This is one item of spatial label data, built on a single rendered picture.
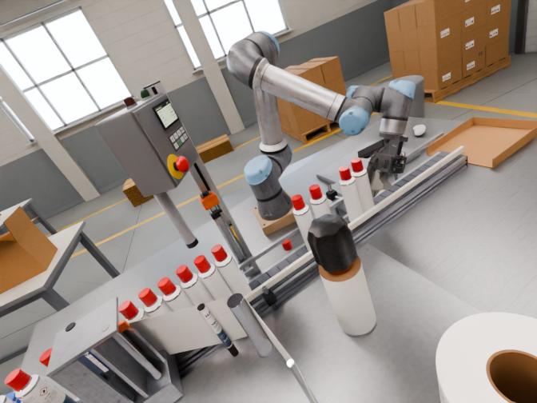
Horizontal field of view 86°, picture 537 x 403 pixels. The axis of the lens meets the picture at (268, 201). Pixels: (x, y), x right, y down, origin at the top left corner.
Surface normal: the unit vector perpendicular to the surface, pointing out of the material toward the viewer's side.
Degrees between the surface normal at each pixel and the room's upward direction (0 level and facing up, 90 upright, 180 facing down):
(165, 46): 90
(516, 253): 0
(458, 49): 90
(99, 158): 90
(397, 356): 0
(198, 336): 90
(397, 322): 0
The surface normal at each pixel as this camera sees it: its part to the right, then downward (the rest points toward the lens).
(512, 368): -0.34, 0.59
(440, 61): 0.31, 0.39
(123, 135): -0.11, 0.55
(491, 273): -0.35, -0.80
